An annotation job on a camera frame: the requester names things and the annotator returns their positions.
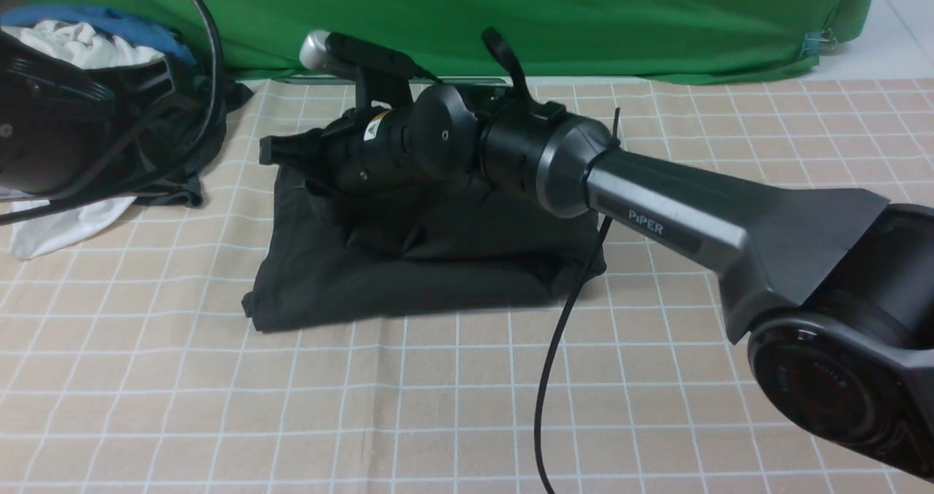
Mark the white crumpled garment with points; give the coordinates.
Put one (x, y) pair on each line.
(86, 48)

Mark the green backdrop cloth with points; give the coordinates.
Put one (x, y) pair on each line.
(688, 42)

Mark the dark gray long-sleeved shirt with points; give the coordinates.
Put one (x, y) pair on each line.
(430, 249)

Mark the blue crumpled garment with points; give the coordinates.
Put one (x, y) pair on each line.
(140, 31)

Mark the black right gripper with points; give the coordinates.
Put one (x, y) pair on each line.
(364, 152)

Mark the beige checkered tablecloth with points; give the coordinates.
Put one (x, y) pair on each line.
(127, 365)

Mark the blue binder clip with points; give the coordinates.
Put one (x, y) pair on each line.
(817, 43)

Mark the gray right robot arm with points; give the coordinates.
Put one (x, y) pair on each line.
(831, 288)

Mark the dark gray crumpled garment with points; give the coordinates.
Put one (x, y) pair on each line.
(172, 134)

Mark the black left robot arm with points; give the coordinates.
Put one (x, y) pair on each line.
(144, 128)

